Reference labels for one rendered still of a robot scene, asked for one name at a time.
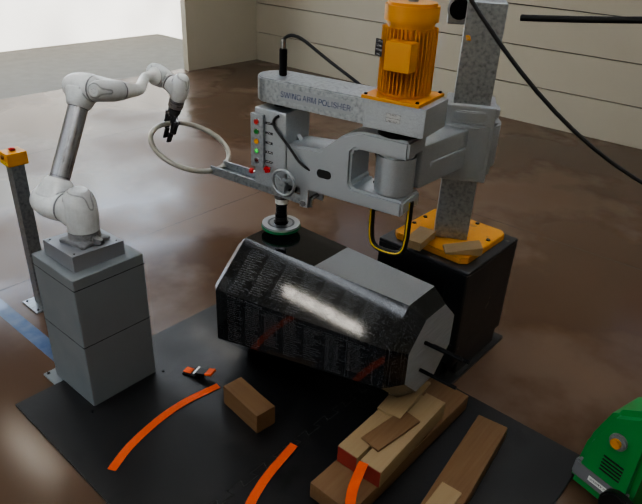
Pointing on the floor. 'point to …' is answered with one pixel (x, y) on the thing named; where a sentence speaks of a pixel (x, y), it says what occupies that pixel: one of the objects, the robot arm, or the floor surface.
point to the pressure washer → (622, 455)
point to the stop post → (14, 161)
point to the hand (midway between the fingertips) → (168, 135)
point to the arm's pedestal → (97, 323)
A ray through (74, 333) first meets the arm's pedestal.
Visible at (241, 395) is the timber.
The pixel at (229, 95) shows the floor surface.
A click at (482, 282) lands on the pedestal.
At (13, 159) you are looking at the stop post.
